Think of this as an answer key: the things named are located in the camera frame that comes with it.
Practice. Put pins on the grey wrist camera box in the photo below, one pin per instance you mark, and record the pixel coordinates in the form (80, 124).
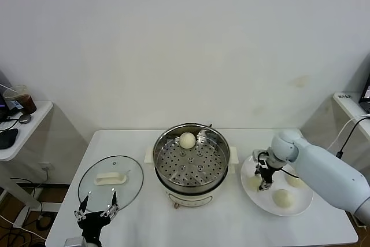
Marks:
(258, 154)
(74, 242)

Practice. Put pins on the dark laptop with bright screen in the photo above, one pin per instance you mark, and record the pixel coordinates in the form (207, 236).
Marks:
(365, 93)

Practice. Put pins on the perforated stainless steel steamer basket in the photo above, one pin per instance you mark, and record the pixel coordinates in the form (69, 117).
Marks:
(173, 169)

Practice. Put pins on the white side desk with label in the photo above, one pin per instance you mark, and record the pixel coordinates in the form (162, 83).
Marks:
(349, 102)

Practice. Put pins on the white wall socket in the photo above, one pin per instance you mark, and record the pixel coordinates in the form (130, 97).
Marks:
(47, 167)

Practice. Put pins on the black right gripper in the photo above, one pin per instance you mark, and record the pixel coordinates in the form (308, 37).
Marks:
(267, 173)

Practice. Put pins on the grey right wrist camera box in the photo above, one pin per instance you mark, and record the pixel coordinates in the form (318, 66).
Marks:
(258, 154)

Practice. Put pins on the round white plate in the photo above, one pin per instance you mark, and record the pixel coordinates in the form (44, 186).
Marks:
(260, 203)

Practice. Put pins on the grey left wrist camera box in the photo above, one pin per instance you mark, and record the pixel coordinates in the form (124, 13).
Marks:
(74, 242)

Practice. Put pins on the white steamed baozi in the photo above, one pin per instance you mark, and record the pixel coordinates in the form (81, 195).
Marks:
(295, 182)
(283, 198)
(252, 184)
(187, 140)

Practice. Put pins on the round grey puck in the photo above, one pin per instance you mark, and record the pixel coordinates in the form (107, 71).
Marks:
(25, 118)

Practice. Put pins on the iced coffee plastic cup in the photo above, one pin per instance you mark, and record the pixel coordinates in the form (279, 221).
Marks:
(26, 103)

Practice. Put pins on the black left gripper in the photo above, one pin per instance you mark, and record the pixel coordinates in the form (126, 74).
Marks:
(92, 221)

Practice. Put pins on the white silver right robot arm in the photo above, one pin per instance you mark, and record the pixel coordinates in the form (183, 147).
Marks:
(318, 171)

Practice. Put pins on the dark laptop with blue glow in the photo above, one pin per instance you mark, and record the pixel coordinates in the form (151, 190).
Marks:
(2, 105)

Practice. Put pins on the black computer mouse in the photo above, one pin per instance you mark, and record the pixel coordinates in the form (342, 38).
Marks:
(7, 138)

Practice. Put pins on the steel steamer pot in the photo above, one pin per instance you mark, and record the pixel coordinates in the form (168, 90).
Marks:
(190, 199)

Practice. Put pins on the white side desk with mouse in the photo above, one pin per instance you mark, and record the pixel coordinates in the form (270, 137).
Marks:
(34, 125)

